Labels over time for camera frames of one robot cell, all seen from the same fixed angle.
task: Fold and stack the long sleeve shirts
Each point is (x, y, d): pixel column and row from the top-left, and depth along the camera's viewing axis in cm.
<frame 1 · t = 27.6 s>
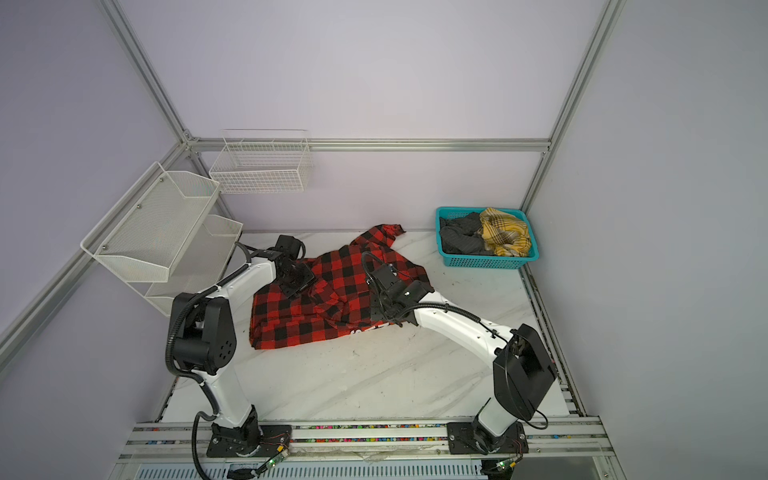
left hand: (309, 286, 94), fingers open
right hand: (374, 307, 83), fingers open
red black plaid shirt: (335, 307, 97), point 3 cm above the table
teal plastic basket: (478, 261, 106), point 6 cm above the table
dark grey shirt: (463, 235, 110), point 9 cm above the table
yellow plaid shirt: (504, 234, 107), point 12 cm above the table
white mesh two-tier shelf: (183, 248, 76), point 31 cm above the table

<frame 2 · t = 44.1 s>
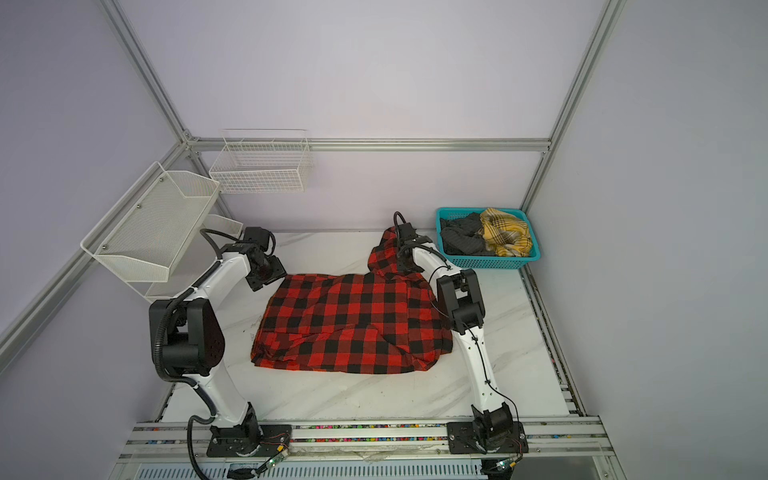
left hand: (271, 278, 93), fingers open
right hand: (407, 264, 109), fingers open
red black plaid shirt: (383, 321, 97), on the table
the other named things where they were.

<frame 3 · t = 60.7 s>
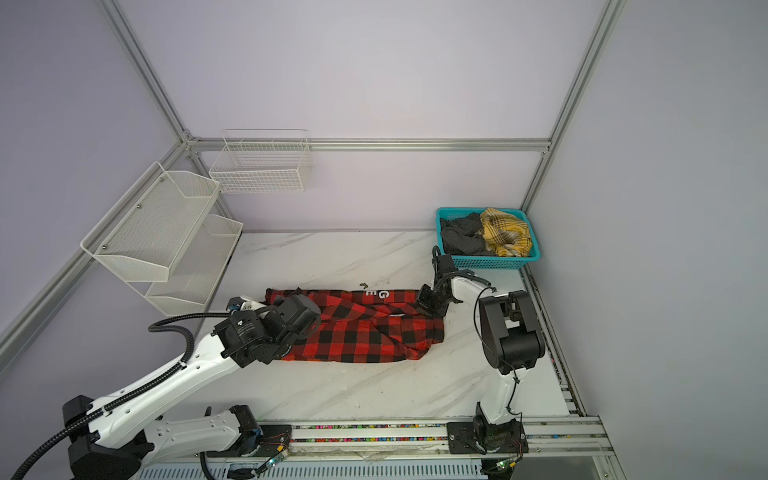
left hand: (290, 304, 73), fingers closed
right hand: (414, 306, 95), fingers closed
red black plaid shirt: (368, 326, 91), point 5 cm above the table
the other named things where they were.

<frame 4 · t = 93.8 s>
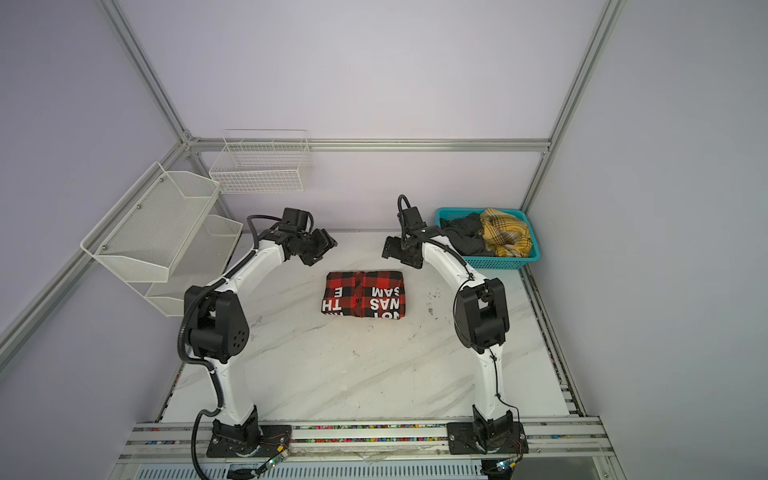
left hand: (331, 247, 94), fingers open
right hand: (389, 254, 95), fingers open
red black plaid shirt: (365, 294, 97), point 6 cm above the table
the other named things where they were.

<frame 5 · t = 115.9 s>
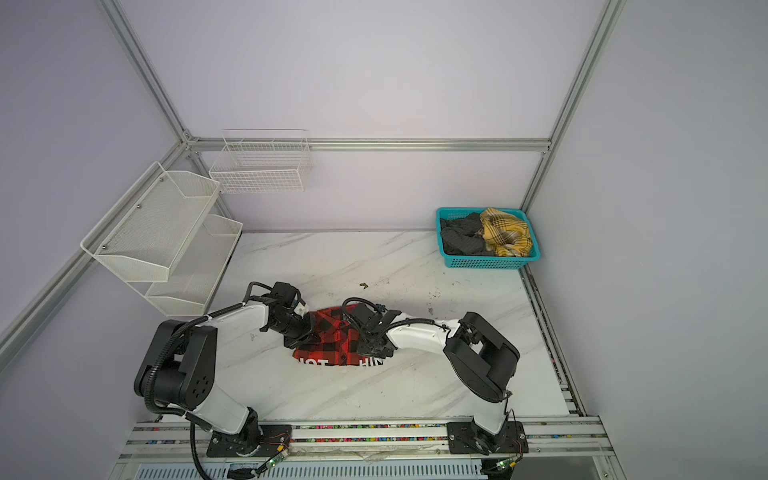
left hand: (318, 340, 88), fingers closed
right hand: (363, 349, 88), fingers closed
red black plaid shirt: (334, 341, 89), point 3 cm above the table
the other named things where they were.

